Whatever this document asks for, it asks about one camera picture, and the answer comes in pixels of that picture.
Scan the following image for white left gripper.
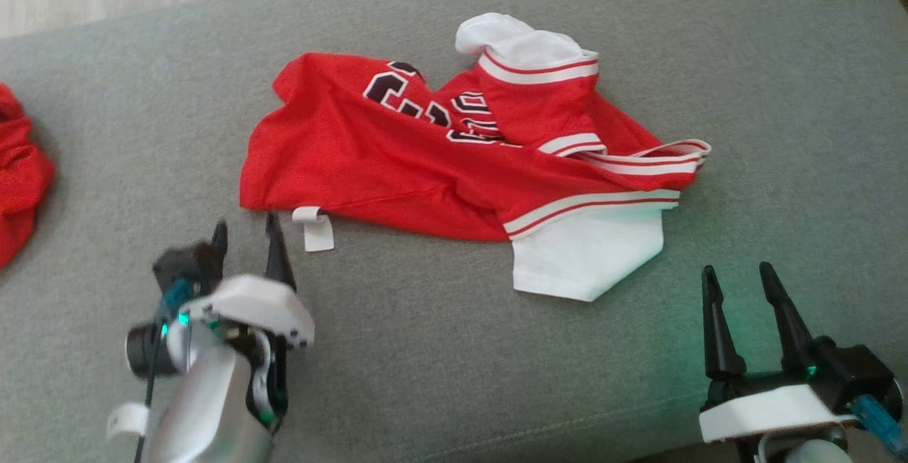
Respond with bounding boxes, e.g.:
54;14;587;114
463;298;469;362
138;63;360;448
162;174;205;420
190;213;316;425

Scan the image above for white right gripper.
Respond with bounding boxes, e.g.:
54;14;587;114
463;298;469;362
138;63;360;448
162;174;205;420
699;262;856;445

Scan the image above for red jersey with white sleeves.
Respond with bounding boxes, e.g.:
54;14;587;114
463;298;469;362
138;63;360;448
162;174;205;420
239;13;712;303

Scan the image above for red shorts with white stripes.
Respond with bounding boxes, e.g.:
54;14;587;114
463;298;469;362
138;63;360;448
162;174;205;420
0;83;57;269

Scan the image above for grey fabric sofa seat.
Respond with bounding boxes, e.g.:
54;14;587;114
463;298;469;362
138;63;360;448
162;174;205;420
0;0;908;463

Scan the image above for blue cable plug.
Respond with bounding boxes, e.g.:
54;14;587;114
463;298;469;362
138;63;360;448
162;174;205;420
157;279;194;323
848;394;908;458

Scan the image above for thin black cable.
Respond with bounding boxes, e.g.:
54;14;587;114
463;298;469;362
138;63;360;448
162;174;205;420
133;321;162;463

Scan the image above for white cable tag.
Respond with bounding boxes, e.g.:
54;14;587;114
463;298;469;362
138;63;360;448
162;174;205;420
106;402;151;440

